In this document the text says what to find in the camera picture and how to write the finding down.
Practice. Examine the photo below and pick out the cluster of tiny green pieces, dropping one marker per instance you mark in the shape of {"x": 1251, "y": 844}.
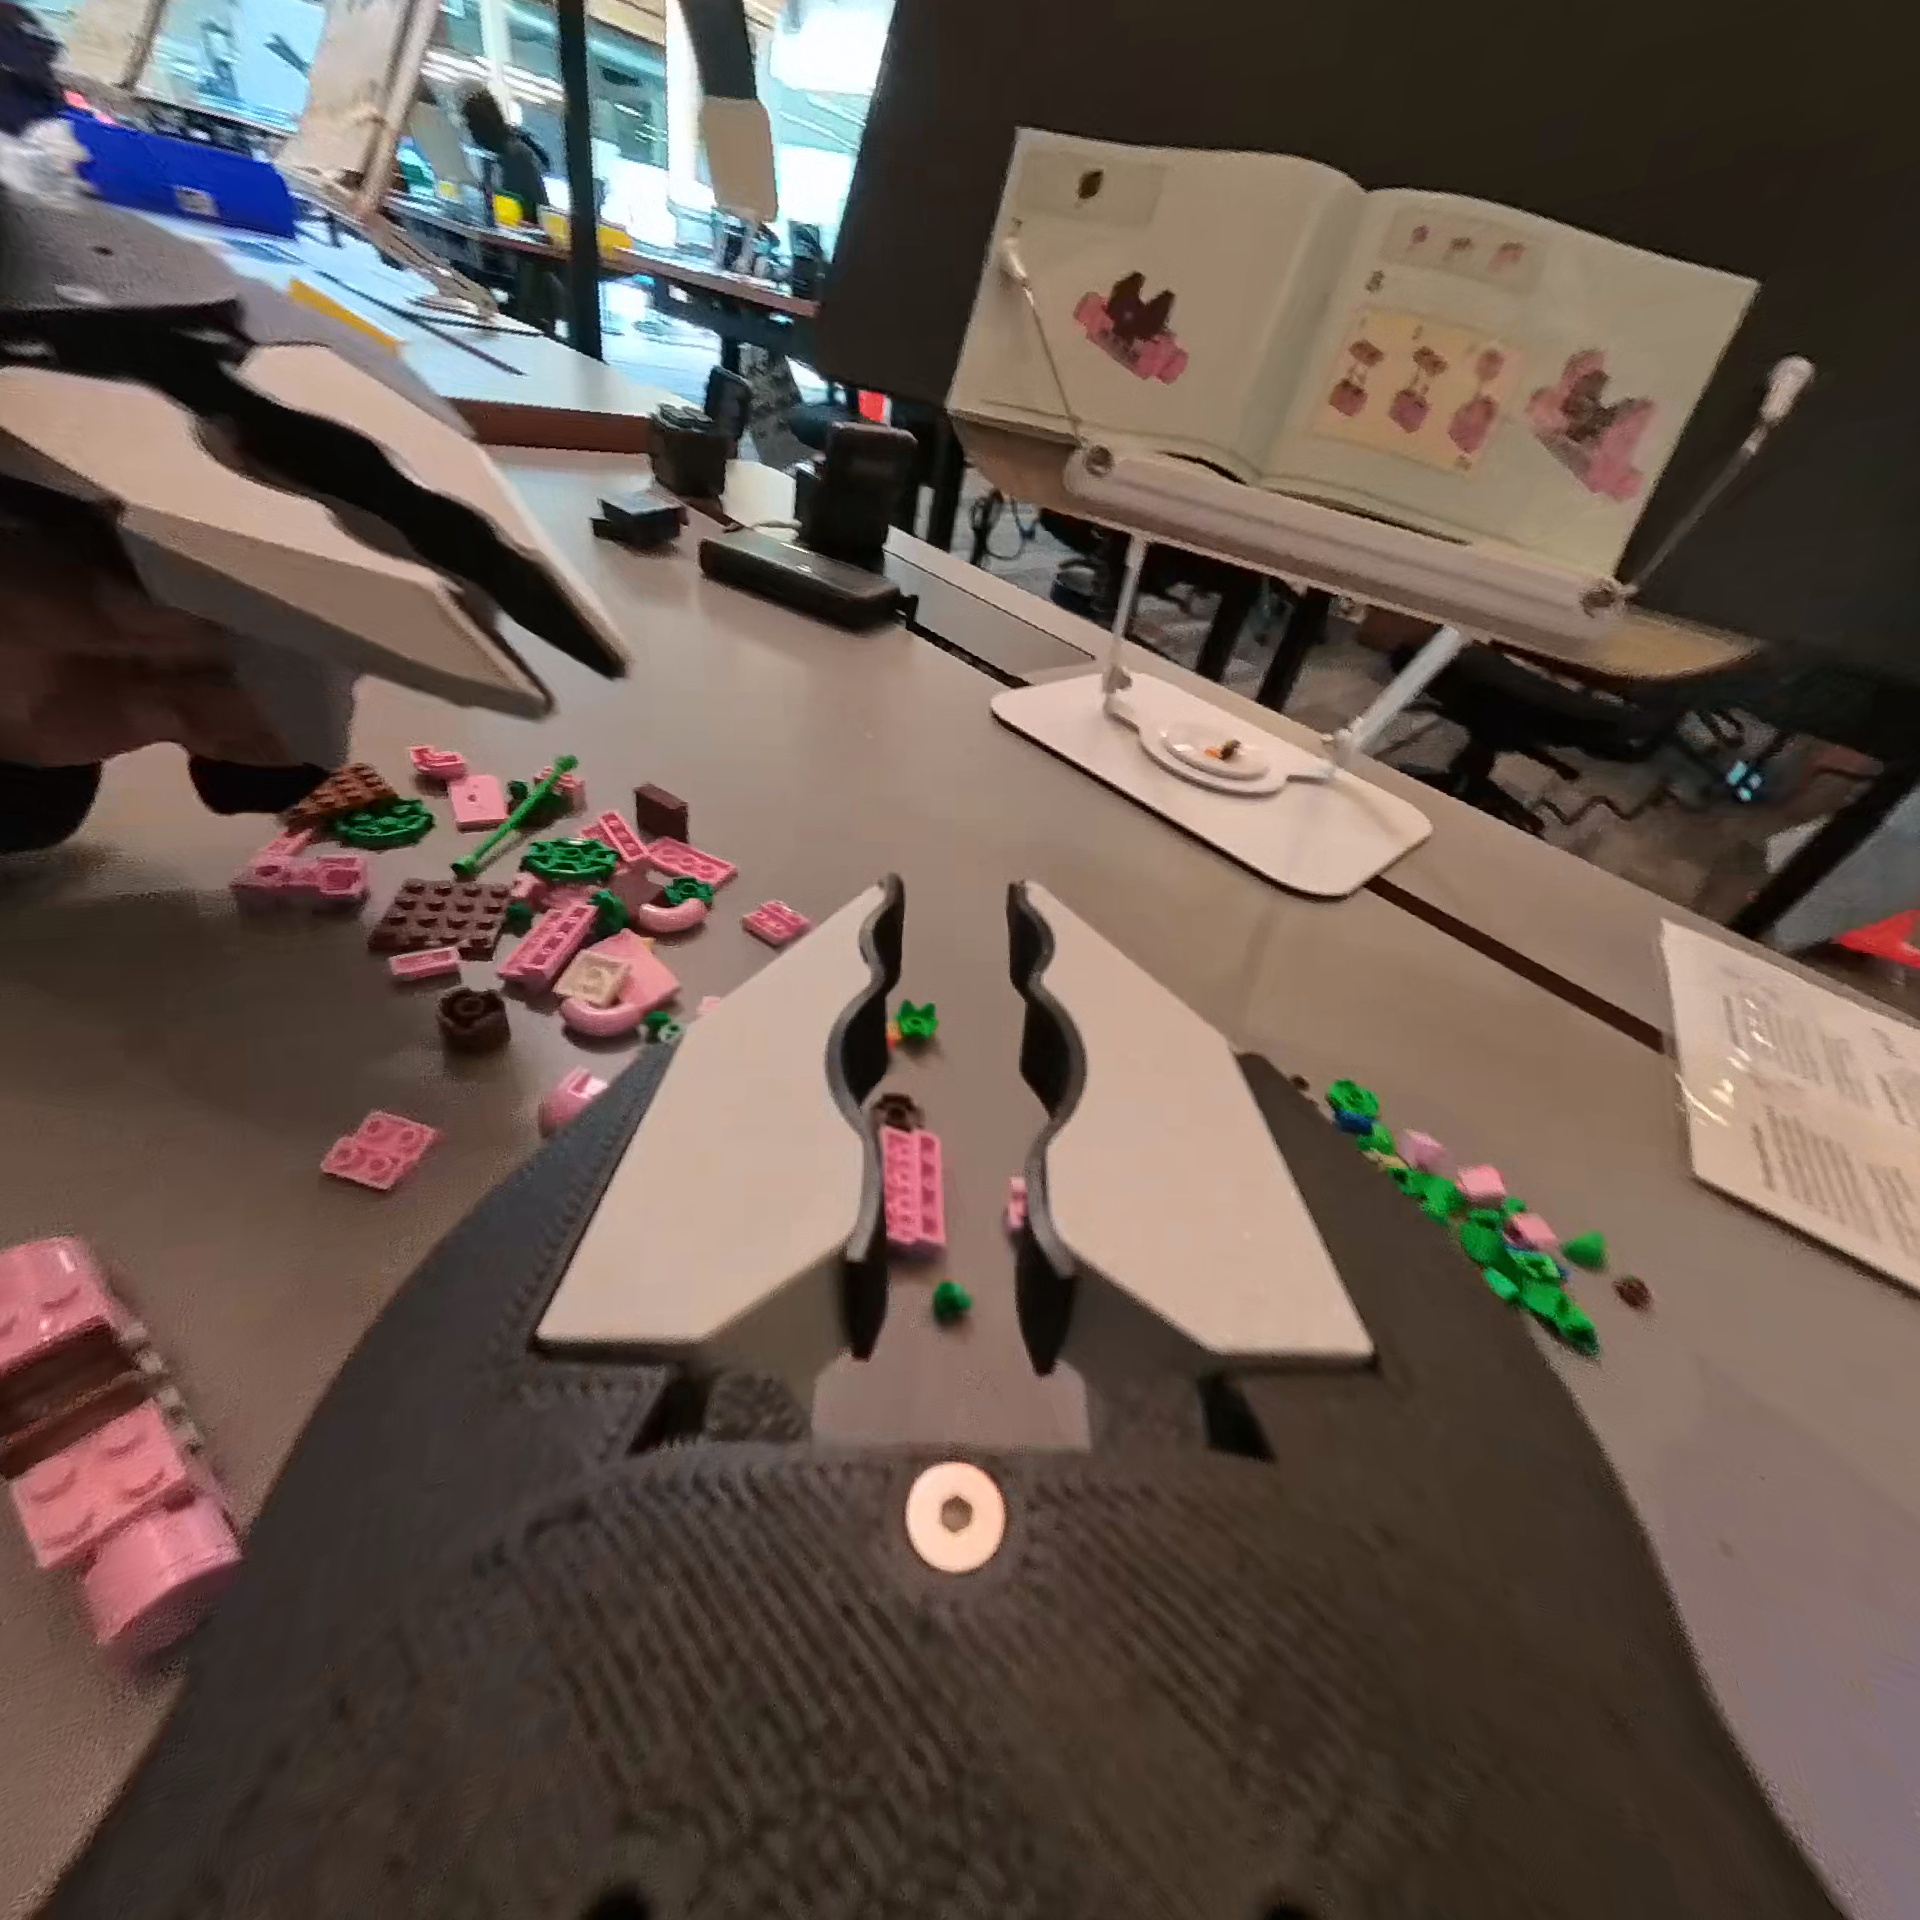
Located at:
{"x": 1501, "y": 1236}

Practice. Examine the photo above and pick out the pink long toy plate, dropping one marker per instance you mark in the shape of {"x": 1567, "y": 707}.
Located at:
{"x": 912, "y": 1193}

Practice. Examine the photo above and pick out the small black box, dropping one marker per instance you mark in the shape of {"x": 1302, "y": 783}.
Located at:
{"x": 639, "y": 522}

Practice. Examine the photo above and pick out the black camera device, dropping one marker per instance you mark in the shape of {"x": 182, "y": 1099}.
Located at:
{"x": 697, "y": 450}
{"x": 856, "y": 480}

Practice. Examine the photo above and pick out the pink brick assembly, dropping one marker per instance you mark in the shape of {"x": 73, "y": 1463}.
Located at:
{"x": 136, "y": 1560}

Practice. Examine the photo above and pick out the white book stand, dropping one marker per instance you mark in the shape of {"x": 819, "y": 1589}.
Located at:
{"x": 1276, "y": 826}

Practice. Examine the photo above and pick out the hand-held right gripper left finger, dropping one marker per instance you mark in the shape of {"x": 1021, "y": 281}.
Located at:
{"x": 705, "y": 1185}

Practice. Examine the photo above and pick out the person's left hand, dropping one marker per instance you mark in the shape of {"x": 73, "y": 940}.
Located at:
{"x": 150, "y": 674}

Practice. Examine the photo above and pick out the red floor object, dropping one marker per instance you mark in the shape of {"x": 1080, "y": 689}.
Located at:
{"x": 1891, "y": 937}

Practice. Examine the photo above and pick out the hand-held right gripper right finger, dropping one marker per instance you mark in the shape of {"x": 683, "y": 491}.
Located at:
{"x": 1201, "y": 1201}

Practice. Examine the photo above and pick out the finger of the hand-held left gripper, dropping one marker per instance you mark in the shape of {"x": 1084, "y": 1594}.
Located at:
{"x": 436, "y": 450}
{"x": 225, "y": 523}

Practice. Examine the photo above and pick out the pink brown toy bricks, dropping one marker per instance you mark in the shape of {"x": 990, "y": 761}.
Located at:
{"x": 547, "y": 949}

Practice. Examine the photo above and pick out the blue storage bin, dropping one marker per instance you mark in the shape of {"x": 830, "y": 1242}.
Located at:
{"x": 150, "y": 171}

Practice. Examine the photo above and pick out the green toy stick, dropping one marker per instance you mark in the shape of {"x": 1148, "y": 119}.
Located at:
{"x": 510, "y": 826}

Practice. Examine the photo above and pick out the laminated instruction sheet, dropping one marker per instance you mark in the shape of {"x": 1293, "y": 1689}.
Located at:
{"x": 1799, "y": 1109}

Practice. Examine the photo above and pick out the black office chair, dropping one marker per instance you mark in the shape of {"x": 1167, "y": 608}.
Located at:
{"x": 1516, "y": 704}

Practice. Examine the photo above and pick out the black flat box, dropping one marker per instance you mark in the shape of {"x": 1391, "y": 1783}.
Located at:
{"x": 797, "y": 578}

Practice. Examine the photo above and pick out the pale green instruction booklet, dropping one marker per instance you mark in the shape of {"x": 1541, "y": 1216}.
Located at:
{"x": 1201, "y": 225}

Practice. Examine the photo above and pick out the large brown toy plate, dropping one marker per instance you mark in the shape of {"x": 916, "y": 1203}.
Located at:
{"x": 452, "y": 914}

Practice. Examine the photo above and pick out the dark brown round brick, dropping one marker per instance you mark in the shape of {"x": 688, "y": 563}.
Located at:
{"x": 473, "y": 1020}

